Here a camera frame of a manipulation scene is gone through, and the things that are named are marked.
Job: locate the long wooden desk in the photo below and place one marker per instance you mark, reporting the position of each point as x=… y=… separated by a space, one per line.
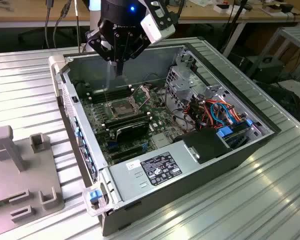
x=27 y=12

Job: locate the open black PC case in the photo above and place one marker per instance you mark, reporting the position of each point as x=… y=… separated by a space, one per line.
x=215 y=160

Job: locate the blue disk carrier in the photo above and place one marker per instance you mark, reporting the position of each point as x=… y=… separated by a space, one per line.
x=225 y=131

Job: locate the black RAM slot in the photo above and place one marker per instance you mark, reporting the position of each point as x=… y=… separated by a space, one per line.
x=128 y=122
x=110 y=89
x=113 y=97
x=127 y=118
x=112 y=93

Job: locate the grey metal shelf frame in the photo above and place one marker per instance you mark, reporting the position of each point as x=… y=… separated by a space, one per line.
x=295 y=35

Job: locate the silver chipset heatsink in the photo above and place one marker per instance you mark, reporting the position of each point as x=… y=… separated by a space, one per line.
x=160 y=140

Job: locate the grey parts rack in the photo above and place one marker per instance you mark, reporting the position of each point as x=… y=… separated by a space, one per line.
x=20 y=175

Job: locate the CPU socket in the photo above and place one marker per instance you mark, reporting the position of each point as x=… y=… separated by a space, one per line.
x=121 y=109

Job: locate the blue expansion slot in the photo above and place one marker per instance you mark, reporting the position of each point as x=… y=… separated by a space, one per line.
x=112 y=145

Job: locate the wooden desk with clutter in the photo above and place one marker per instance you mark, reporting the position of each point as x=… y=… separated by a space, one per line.
x=265 y=16

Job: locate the silver drive cage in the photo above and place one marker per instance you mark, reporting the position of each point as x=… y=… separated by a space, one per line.
x=182 y=87

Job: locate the green motherboard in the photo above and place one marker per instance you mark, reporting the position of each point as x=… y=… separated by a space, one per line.
x=155 y=117

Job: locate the white box on desk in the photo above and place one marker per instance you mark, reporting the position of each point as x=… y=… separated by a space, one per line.
x=227 y=8

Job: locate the small blue clip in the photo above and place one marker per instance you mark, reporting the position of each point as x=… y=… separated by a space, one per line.
x=249 y=122

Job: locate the blue case latch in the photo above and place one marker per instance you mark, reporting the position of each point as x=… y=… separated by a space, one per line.
x=94 y=196

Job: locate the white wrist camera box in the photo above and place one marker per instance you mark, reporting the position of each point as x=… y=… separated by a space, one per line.
x=156 y=30

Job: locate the thin metal locking lever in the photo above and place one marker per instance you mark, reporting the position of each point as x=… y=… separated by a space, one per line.
x=106 y=96

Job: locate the black expansion slot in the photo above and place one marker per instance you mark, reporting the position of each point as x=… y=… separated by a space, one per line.
x=127 y=152

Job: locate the white sticker on supply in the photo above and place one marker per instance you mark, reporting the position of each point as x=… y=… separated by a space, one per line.
x=131 y=166

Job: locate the grey power supply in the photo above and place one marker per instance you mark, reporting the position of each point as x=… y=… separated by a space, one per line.
x=130 y=180

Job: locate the black graphics card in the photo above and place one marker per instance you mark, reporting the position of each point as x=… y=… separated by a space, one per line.
x=132 y=130

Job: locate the black power supply label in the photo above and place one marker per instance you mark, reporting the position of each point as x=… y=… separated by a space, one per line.
x=161 y=168

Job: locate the black plastic shroud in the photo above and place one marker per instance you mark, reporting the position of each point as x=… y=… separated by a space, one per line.
x=205 y=145

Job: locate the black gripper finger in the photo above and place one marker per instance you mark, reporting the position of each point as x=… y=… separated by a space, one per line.
x=100 y=43
x=137 y=45

